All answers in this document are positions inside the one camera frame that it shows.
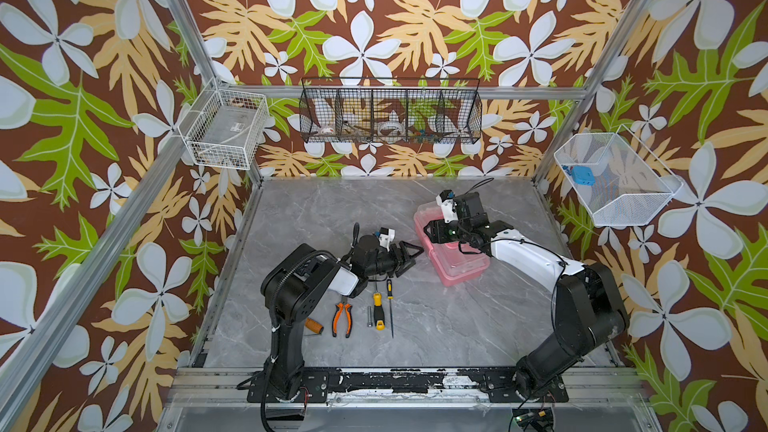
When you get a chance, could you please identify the white wire basket left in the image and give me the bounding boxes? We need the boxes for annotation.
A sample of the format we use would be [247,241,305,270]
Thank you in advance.
[179,88,270,170]

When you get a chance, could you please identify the blue object in basket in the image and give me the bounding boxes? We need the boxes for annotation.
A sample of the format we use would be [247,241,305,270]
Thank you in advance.
[569,165,596,187]

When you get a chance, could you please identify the orange handled pliers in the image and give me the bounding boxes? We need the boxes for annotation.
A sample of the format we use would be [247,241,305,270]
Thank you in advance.
[331,296,354,338]

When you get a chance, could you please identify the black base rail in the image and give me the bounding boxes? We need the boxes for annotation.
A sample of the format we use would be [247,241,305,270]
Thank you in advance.
[247,365,570,404]

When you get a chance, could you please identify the yellow black nut driver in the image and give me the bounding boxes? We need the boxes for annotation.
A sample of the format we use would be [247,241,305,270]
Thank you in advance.
[373,285,386,331]

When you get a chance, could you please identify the thin black yellow screwdriver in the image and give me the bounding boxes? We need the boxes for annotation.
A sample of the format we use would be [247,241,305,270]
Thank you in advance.
[386,278,394,338]

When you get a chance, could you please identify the black wire basket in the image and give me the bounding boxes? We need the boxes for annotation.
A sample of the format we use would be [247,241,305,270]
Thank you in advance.
[298,77,483,144]

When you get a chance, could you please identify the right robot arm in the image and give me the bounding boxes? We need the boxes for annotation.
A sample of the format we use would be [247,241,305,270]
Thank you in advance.
[415,218,629,400]

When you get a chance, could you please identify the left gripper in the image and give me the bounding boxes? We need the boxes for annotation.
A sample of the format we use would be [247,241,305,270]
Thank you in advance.
[365,241,424,279]

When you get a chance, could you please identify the aluminium frame post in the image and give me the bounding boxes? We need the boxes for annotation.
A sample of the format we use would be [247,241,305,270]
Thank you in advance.
[167,0,263,186]

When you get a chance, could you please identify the white wire basket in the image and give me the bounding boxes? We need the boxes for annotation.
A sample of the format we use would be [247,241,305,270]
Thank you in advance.
[179,88,270,170]
[554,132,683,228]

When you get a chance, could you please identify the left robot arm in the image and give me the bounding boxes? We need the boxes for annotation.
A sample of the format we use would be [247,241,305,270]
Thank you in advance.
[260,232,424,400]

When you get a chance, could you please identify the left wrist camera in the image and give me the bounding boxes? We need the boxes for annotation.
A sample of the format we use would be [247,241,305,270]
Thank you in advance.
[376,227,396,250]

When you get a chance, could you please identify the pink plastic tool box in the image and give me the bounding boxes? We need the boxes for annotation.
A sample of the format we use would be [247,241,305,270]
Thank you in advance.
[414,204,490,287]

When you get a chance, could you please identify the white wire basket right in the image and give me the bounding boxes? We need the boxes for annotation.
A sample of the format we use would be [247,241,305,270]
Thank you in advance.
[554,132,683,228]

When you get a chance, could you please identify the orange handled screwdriver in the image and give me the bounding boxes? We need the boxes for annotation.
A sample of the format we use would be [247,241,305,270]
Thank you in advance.
[305,318,324,335]

